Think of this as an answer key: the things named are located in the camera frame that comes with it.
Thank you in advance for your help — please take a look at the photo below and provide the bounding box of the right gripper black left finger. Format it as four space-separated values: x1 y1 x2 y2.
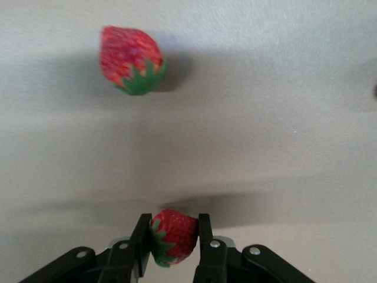
17 213 153 283

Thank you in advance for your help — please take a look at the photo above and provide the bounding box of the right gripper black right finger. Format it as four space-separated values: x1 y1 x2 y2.
193 212 318 283

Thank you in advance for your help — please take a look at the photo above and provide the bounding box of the red strawberry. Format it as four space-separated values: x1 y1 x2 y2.
99 25 168 97
149 208 199 268

